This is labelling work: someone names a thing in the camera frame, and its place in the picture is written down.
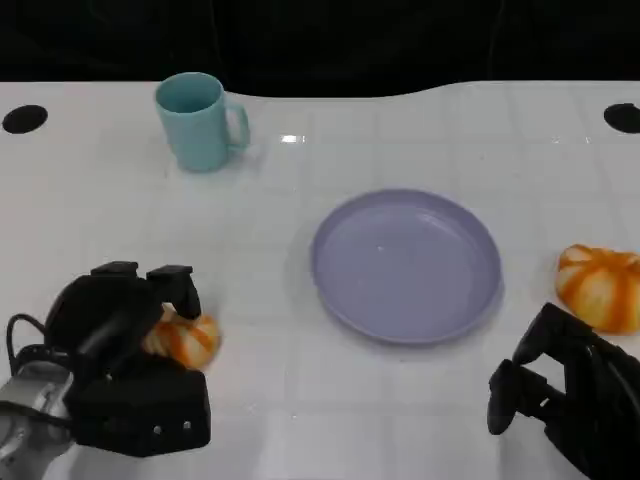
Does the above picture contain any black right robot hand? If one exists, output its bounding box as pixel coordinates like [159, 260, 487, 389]
[487, 302, 640, 480]

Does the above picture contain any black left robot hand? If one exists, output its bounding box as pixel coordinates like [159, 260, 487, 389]
[44, 260, 204, 386]

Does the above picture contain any orange white toy bread roll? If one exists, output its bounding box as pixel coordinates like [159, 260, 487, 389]
[142, 309, 222, 372]
[557, 243, 640, 335]

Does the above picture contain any pale green mug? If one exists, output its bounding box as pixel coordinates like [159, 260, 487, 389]
[153, 72, 251, 174]

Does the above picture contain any black round table grommet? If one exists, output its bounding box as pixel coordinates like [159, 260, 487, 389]
[1, 104, 49, 135]
[603, 102, 640, 135]

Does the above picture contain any lilac plate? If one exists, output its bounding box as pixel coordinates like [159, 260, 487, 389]
[310, 188, 503, 346]

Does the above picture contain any black looped wrist cable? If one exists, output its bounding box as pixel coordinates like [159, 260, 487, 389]
[5, 313, 71, 374]

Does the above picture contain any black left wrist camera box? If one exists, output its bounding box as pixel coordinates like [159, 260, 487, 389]
[68, 368, 212, 458]

